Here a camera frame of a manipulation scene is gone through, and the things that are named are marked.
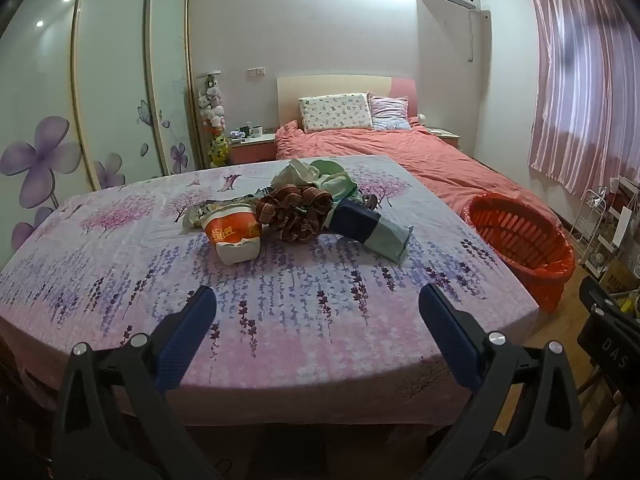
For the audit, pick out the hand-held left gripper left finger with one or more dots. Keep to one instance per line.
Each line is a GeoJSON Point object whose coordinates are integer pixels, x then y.
{"type": "Point", "coordinates": [187, 335]}

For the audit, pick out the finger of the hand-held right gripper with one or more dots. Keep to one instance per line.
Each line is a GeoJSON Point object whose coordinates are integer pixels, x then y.
{"type": "Point", "coordinates": [600, 292]}

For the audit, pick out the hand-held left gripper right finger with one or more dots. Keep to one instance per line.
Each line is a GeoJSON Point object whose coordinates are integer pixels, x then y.
{"type": "Point", "coordinates": [450, 335]}

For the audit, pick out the orange plastic basket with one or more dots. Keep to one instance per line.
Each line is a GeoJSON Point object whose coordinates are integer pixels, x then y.
{"type": "Point", "coordinates": [530, 260]}

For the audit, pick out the cream paper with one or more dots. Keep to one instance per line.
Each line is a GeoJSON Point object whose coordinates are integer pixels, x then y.
{"type": "Point", "coordinates": [295, 172]}

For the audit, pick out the cardboard box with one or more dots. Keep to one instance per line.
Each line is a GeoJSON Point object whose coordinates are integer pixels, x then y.
{"type": "Point", "coordinates": [620, 276]}

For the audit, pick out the orange white snack bag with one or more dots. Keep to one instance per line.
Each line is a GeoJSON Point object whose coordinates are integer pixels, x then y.
{"type": "Point", "coordinates": [230, 230]}

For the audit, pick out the floral purple pink tablecloth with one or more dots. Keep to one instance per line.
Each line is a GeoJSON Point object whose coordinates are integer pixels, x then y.
{"type": "Point", "coordinates": [300, 310]}

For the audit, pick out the pale printed wrapper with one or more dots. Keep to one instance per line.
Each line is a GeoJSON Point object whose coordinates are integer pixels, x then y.
{"type": "Point", "coordinates": [195, 216]}

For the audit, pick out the navy and green cloth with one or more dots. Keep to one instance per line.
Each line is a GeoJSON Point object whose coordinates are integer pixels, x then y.
{"type": "Point", "coordinates": [360, 225]}

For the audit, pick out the bed with salmon duvet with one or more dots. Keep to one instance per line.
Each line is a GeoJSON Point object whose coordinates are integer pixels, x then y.
{"type": "Point", "coordinates": [400, 155]}

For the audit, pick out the pink white nightstand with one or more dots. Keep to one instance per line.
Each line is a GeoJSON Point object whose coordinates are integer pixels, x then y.
{"type": "Point", "coordinates": [250, 150]}

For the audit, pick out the wooden bedside table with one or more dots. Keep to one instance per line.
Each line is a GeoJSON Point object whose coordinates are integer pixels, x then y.
{"type": "Point", "coordinates": [445, 137]}

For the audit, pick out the blue white trinket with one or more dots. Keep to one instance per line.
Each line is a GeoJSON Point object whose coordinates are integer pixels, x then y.
{"type": "Point", "coordinates": [236, 135]}

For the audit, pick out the pink striped curtain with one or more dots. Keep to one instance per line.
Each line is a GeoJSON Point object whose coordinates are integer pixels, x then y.
{"type": "Point", "coordinates": [585, 85]}

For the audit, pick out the white mug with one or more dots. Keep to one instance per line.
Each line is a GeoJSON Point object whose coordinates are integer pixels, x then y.
{"type": "Point", "coordinates": [256, 131]}

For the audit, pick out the column of plush toys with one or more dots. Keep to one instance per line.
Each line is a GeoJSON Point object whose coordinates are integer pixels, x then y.
{"type": "Point", "coordinates": [212, 110]}

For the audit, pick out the striped pink pillow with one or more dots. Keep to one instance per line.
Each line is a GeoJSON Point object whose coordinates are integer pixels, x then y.
{"type": "Point", "coordinates": [392, 112]}

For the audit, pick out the floral white pillow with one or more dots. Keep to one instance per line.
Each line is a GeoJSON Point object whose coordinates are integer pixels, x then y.
{"type": "Point", "coordinates": [335, 112]}

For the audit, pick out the flower-printed sliding wardrobe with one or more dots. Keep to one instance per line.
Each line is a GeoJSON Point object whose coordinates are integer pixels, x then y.
{"type": "Point", "coordinates": [115, 85]}

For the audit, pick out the cream pink bed headboard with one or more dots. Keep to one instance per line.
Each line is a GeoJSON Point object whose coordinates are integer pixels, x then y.
{"type": "Point", "coordinates": [340, 85]}

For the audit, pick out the white wall switch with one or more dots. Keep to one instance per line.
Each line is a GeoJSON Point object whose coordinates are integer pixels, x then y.
{"type": "Point", "coordinates": [255, 72]}

